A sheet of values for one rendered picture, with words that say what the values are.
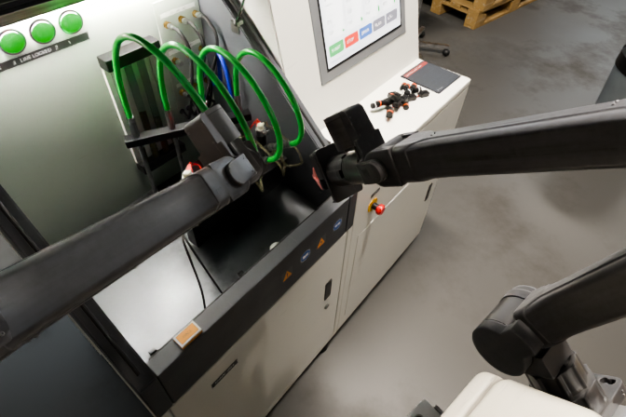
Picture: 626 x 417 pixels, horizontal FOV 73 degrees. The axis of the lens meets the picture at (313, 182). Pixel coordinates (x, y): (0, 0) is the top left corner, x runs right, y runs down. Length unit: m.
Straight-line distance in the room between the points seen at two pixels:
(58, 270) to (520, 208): 2.49
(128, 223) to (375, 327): 1.66
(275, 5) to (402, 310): 1.47
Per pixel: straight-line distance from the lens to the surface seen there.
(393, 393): 1.92
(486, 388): 0.54
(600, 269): 0.54
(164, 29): 1.20
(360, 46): 1.39
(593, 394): 0.70
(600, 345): 2.36
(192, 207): 0.51
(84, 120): 1.17
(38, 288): 0.39
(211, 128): 0.63
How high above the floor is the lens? 1.79
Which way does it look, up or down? 46 degrees down
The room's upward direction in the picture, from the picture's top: 2 degrees clockwise
